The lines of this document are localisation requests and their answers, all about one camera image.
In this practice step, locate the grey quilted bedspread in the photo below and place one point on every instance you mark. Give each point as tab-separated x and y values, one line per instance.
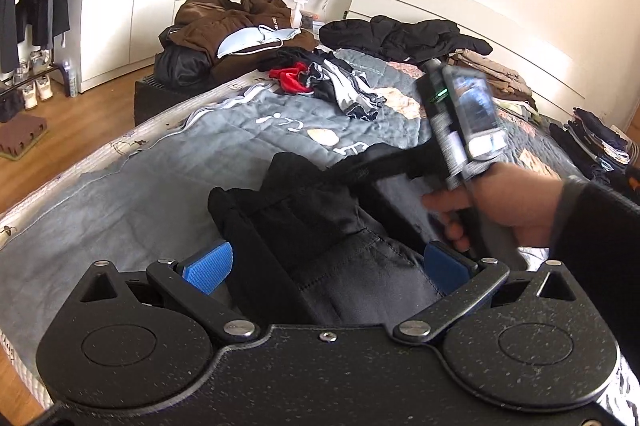
109	349

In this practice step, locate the black storage box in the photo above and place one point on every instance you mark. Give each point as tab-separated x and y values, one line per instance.
151	97

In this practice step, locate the striped navy white garment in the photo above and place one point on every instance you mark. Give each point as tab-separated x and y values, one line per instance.
335	81

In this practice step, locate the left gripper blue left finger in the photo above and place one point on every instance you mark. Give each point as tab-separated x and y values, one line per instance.
190	284

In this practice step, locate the phone mounted on gripper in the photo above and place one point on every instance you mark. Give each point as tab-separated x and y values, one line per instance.
476	114

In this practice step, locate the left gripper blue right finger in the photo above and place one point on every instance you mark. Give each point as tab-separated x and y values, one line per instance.
466	286

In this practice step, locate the person's right hand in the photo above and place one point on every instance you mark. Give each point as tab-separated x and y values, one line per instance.
513	197

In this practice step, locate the brown jacket pile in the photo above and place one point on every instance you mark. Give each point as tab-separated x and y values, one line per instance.
189	45

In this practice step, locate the white headboard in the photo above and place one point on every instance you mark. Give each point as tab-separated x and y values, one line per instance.
515	44

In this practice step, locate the black jacket on bed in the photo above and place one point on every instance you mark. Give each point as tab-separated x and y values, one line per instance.
391	40

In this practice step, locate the right forearm black sleeve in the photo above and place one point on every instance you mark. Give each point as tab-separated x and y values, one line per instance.
596	234

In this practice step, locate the folded beige brown clothes stack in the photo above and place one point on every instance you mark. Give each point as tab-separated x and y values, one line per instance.
504	83

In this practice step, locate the white sneakers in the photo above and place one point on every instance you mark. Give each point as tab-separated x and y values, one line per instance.
39	89

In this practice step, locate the black pants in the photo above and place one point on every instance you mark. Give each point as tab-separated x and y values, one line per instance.
310	252

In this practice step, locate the folded dark clothes stack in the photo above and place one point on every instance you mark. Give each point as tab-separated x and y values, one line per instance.
595	149

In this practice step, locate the light blue garment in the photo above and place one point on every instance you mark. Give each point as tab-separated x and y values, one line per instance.
252	40

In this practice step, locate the red garment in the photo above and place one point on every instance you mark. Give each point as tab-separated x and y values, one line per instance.
292	79

